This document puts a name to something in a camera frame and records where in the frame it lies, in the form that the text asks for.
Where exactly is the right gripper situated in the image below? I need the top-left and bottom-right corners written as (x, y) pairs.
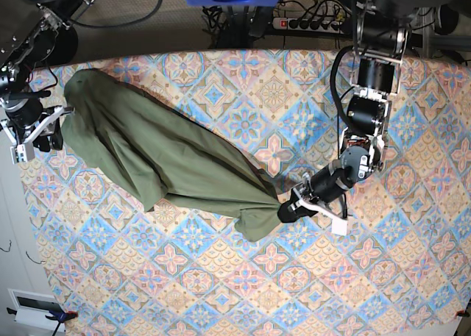
top-left (1, 106), bottom-right (74, 152)

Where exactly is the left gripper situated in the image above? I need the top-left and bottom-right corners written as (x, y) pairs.
top-left (277, 174), bottom-right (348, 223)

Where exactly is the olive green t-shirt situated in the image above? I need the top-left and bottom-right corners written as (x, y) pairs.
top-left (61, 69), bottom-right (280, 242)

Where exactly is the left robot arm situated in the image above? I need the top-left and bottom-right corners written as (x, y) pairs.
top-left (277, 0), bottom-right (455, 224)

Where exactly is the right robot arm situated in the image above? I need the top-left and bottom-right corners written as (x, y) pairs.
top-left (1, 0), bottom-right (94, 162)

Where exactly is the black round stool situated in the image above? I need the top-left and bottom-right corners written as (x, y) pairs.
top-left (46, 27), bottom-right (79, 66)

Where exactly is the patterned tablecloth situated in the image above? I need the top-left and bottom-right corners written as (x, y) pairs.
top-left (9, 49), bottom-right (471, 336)

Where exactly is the white floor outlet box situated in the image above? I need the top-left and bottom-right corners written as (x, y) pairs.
top-left (7, 288), bottom-right (62, 332)

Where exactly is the blue red clamp lower left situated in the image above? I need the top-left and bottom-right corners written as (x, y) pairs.
top-left (7, 307), bottom-right (78, 335)

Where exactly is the white power strip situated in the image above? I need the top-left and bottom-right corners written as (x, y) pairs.
top-left (272, 18), bottom-right (343, 34)

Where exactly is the red clamp lower right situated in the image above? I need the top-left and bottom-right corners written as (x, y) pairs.
top-left (456, 310), bottom-right (470, 318)

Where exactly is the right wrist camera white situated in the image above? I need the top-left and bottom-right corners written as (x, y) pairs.
top-left (10, 143), bottom-right (35, 164)

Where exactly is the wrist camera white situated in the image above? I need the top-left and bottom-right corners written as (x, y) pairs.
top-left (10, 143), bottom-right (35, 164)
top-left (331, 218), bottom-right (354, 236)

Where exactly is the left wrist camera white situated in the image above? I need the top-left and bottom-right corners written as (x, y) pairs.
top-left (331, 218), bottom-right (354, 236)

